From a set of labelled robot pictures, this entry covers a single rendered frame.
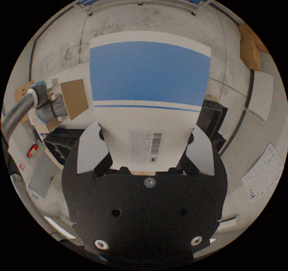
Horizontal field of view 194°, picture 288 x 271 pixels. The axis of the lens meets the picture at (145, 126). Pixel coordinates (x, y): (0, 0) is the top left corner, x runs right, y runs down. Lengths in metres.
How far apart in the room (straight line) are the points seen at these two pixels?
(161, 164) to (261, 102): 2.47
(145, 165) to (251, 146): 2.60
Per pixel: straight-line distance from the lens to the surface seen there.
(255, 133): 2.61
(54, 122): 0.93
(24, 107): 0.53
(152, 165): 0.15
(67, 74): 0.78
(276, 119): 2.51
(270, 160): 2.55
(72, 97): 0.57
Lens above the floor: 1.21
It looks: 58 degrees down
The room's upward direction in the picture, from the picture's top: 180 degrees counter-clockwise
